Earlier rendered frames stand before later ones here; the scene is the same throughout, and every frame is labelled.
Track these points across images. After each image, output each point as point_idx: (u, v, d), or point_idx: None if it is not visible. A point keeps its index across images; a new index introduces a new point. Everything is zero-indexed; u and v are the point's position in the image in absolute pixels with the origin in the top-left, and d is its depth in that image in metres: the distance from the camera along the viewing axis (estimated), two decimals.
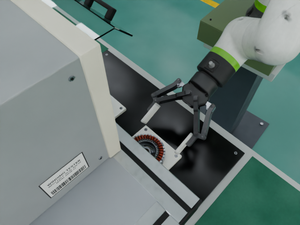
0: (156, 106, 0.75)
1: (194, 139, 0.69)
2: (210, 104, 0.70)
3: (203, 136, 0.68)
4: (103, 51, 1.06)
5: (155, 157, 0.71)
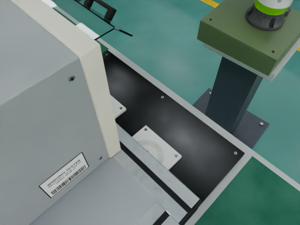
0: None
1: None
2: None
3: None
4: (103, 51, 1.06)
5: None
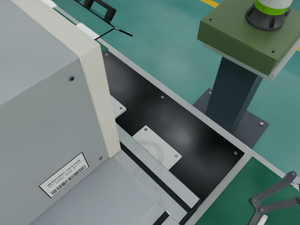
0: (265, 220, 0.45)
1: None
2: None
3: None
4: (103, 51, 1.06)
5: None
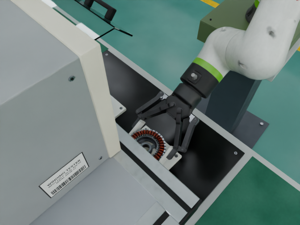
0: (140, 123, 0.73)
1: (174, 152, 0.69)
2: (193, 117, 0.69)
3: (183, 149, 0.67)
4: (103, 51, 1.06)
5: None
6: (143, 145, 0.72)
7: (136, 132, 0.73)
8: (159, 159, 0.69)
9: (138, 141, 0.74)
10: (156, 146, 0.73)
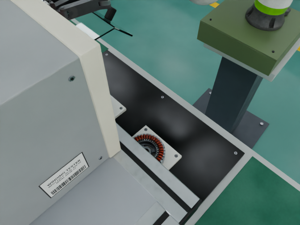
0: None
1: None
2: None
3: None
4: (103, 51, 1.06)
5: None
6: None
7: (136, 137, 0.75)
8: None
9: None
10: (155, 150, 0.75)
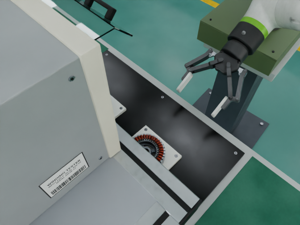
0: None
1: (186, 74, 0.83)
2: (213, 53, 0.81)
3: None
4: (103, 51, 1.06)
5: None
6: None
7: (136, 137, 0.75)
8: None
9: None
10: (155, 150, 0.75)
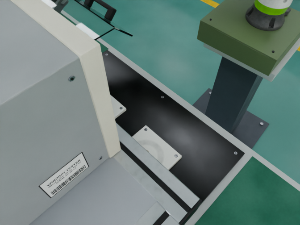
0: None
1: None
2: None
3: None
4: (103, 51, 1.06)
5: None
6: None
7: None
8: None
9: None
10: None
